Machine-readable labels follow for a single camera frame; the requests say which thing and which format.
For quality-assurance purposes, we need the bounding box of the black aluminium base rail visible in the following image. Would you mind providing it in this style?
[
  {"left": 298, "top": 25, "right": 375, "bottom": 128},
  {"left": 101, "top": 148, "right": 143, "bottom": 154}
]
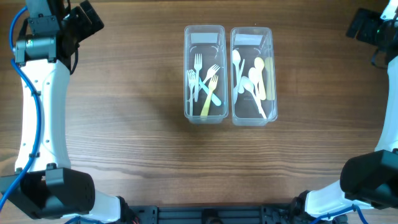
[{"left": 130, "top": 204, "right": 315, "bottom": 224}]

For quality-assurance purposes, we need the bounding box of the light blue plastic spoon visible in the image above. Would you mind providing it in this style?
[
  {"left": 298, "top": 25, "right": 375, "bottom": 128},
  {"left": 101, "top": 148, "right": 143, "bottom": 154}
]
[{"left": 233, "top": 50, "right": 244, "bottom": 94}]

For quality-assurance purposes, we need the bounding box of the light blue plastic fork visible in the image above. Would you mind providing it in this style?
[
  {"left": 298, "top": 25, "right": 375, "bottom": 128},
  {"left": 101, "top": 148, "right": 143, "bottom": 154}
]
[{"left": 199, "top": 78, "right": 221, "bottom": 106}]

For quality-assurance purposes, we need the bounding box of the white plastic fork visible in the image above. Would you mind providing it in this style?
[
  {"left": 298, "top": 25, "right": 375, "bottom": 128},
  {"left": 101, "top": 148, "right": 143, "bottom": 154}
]
[
  {"left": 194, "top": 54, "right": 203, "bottom": 102},
  {"left": 187, "top": 70, "right": 196, "bottom": 116},
  {"left": 199, "top": 64, "right": 220, "bottom": 91}
]

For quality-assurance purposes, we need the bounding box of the right clear plastic container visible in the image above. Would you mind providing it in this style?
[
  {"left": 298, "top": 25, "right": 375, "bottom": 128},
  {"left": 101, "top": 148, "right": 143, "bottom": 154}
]
[{"left": 230, "top": 27, "right": 278, "bottom": 126}]

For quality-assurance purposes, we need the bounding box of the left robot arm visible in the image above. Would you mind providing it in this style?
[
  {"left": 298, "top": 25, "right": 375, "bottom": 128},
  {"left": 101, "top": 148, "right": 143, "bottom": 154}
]
[{"left": 1, "top": 0, "right": 135, "bottom": 223}]

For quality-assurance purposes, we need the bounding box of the yellow plastic fork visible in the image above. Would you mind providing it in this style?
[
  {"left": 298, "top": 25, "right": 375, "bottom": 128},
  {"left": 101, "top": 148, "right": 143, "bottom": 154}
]
[{"left": 200, "top": 75, "right": 218, "bottom": 116}]

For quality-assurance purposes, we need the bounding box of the white spoon container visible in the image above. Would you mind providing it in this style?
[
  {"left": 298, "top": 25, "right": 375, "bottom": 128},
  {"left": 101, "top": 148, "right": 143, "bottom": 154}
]
[{"left": 240, "top": 77, "right": 267, "bottom": 119}]

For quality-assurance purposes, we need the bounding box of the left clear plastic container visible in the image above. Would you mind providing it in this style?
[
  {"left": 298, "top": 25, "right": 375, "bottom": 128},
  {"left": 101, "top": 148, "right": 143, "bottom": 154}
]
[{"left": 183, "top": 25, "right": 228, "bottom": 124}]

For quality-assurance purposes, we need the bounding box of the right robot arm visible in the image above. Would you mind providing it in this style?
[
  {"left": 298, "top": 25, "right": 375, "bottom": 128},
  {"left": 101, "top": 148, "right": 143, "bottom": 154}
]
[{"left": 289, "top": 2, "right": 397, "bottom": 223}]

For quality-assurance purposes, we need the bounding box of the clear plastic container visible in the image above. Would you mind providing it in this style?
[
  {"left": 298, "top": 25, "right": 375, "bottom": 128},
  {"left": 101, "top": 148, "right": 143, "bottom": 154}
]
[
  {"left": 183, "top": 25, "right": 228, "bottom": 124},
  {"left": 230, "top": 27, "right": 278, "bottom": 126}
]

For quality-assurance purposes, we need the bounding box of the left blue cable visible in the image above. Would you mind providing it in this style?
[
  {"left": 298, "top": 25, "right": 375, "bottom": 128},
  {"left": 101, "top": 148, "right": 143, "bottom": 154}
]
[{"left": 0, "top": 6, "right": 43, "bottom": 212}]

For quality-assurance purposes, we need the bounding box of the yellow plastic spoon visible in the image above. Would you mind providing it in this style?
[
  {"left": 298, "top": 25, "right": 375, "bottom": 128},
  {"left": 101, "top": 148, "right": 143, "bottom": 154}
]
[{"left": 254, "top": 57, "right": 266, "bottom": 100}]

